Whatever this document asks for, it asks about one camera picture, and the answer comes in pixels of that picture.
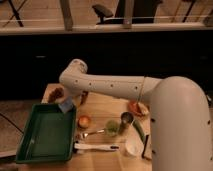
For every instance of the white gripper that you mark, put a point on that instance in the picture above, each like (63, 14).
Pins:
(74, 98)

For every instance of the blue sponge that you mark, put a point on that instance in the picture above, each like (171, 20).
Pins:
(66, 105)

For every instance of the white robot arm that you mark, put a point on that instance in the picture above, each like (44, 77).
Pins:
(180, 121)

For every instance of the green plastic tray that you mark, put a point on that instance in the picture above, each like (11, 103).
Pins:
(48, 135)

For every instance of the dark red bowl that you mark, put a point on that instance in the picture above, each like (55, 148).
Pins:
(84, 97)

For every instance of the orange fruit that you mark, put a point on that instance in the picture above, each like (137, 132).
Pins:
(84, 121)

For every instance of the metal spoon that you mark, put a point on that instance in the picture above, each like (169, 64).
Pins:
(84, 135)

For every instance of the metal cup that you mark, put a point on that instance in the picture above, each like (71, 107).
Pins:
(126, 120)

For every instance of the orange bowl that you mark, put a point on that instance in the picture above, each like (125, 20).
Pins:
(138, 108)

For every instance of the green cucumber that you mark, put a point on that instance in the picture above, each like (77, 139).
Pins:
(139, 129)

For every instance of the clear plastic cup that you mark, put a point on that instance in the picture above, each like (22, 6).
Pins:
(133, 145)

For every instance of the black and tan block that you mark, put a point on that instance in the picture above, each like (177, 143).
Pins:
(147, 153)

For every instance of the black office chair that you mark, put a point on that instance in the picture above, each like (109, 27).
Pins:
(144, 12)

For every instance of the dark blue floor device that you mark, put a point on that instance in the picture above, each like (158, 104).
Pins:
(210, 101)

